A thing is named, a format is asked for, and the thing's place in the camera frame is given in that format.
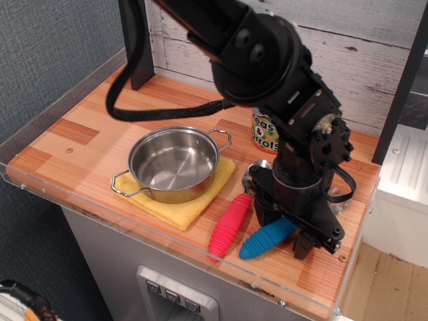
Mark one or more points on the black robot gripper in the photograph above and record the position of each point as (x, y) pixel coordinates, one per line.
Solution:
(308, 206)

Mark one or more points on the blue handled metal fork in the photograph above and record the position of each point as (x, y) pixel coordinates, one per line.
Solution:
(266, 238)

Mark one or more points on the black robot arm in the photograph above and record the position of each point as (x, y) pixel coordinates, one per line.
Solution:
(258, 60)

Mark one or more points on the silver steel pan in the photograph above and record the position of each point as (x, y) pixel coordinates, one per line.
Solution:
(173, 164)

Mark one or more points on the peas and carrots can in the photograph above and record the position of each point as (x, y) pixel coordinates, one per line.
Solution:
(263, 132)

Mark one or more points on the yellow folded cloth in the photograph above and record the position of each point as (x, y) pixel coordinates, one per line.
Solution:
(181, 215)

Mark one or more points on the silver dispenser button panel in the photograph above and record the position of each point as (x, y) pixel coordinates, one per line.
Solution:
(167, 299)

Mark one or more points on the orange object at corner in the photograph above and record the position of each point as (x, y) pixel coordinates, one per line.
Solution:
(30, 315)

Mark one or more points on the red handled metal spoon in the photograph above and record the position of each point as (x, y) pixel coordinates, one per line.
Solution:
(227, 228)

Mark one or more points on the clear acrylic guard rail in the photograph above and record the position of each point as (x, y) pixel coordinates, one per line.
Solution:
(69, 154)

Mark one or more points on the dark grey right post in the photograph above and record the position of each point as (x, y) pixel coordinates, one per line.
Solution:
(409, 73)

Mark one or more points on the dark grey post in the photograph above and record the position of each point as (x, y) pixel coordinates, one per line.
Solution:
(409, 73)
(145, 69)

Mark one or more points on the dark grey left post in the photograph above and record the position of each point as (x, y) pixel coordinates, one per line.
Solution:
(145, 69)

